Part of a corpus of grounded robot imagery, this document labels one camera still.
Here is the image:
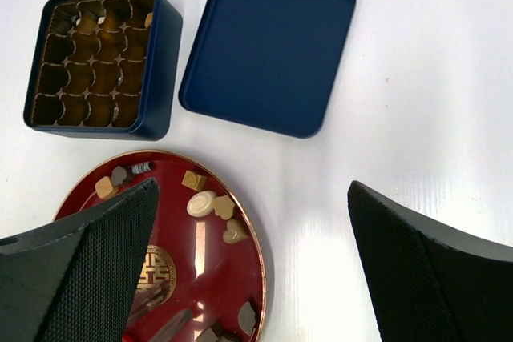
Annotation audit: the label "tan flower chocolate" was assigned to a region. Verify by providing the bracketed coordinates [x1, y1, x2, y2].
[212, 195, 235, 221]

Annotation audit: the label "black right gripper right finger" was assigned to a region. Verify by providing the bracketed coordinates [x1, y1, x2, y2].
[347, 181, 512, 341]

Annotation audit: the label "blue chocolate tin box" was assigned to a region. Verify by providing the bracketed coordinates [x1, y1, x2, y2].
[23, 0, 183, 141]

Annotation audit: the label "dark shell chocolate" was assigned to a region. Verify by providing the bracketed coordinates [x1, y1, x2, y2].
[111, 166, 127, 187]

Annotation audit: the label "metal serving tongs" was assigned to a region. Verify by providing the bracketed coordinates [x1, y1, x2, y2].
[121, 288, 196, 342]

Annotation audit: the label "tan leaf square chocolate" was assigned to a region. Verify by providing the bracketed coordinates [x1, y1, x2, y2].
[181, 170, 207, 192]

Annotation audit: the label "tan ridged chocolate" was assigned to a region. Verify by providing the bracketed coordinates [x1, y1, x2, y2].
[144, 12, 153, 28]

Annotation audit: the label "blue tin lid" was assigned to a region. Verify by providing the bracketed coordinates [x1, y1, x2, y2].
[178, 0, 357, 139]

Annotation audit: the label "red round lacquer tray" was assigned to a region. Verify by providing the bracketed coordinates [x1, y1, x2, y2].
[55, 150, 266, 341]

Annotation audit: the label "light tan square chocolate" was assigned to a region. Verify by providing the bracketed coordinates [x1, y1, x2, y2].
[95, 176, 119, 200]

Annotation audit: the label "tan heart chocolate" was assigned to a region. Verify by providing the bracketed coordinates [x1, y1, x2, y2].
[223, 218, 248, 244]

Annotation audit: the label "white swirl oval chocolate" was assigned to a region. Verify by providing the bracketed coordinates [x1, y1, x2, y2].
[186, 191, 216, 218]

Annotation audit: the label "striped dark chocolate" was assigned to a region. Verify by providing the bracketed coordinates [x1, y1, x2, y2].
[130, 161, 155, 175]

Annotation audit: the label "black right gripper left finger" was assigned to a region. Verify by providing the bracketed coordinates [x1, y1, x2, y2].
[1, 178, 160, 341]

